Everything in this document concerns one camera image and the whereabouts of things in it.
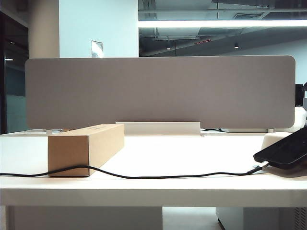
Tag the black smartphone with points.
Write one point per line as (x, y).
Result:
(283, 153)

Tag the grey desk divider panel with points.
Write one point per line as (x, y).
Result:
(160, 93)

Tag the long brown cardboard box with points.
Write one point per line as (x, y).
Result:
(69, 155)

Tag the white rounded object behind divider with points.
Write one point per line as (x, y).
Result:
(301, 118)

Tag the black office monitor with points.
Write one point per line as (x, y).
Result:
(301, 94)

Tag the framed wall sign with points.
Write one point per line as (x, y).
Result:
(97, 49)

